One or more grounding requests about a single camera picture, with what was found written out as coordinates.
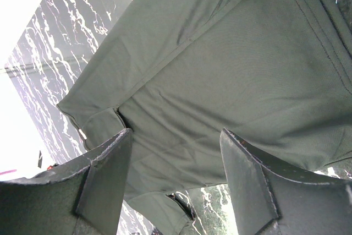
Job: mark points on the black t shirt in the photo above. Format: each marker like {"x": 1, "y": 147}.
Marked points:
{"x": 277, "y": 73}

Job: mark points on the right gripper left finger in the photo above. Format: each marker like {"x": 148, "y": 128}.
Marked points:
{"x": 81, "y": 196}

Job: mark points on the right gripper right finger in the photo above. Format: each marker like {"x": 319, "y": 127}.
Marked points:
{"x": 271, "y": 196}

